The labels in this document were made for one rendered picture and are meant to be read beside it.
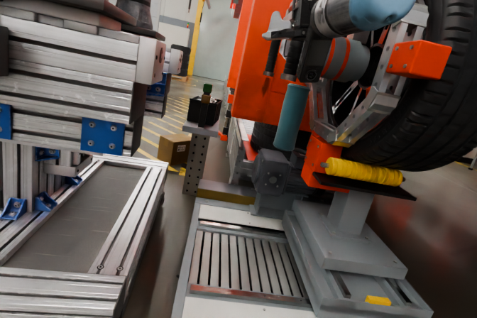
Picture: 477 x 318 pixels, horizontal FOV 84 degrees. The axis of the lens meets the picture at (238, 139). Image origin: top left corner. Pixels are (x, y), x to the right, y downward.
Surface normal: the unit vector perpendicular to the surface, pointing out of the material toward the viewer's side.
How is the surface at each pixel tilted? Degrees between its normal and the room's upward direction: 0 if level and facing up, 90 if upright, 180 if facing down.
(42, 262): 0
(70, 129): 90
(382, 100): 90
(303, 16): 88
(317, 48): 116
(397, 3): 87
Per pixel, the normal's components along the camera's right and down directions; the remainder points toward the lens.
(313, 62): 0.15, 0.69
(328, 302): 0.05, 0.26
